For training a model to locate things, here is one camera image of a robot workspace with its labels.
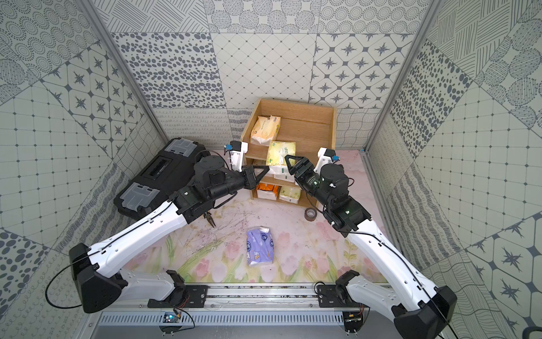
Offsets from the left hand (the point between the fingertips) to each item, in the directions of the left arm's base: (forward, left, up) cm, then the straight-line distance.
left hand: (268, 163), depth 64 cm
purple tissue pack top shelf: (-13, +4, -35) cm, 37 cm away
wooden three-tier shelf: (+27, -15, -6) cm, 31 cm away
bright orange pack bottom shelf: (+10, +3, -30) cm, 32 cm away
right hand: (+2, -6, -3) cm, 7 cm away
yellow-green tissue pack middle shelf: (+9, -5, -18) cm, 21 cm away
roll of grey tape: (+3, -17, -38) cm, 42 cm away
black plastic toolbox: (+11, +44, -20) cm, 50 cm away
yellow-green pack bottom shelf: (+10, -8, -32) cm, 35 cm away
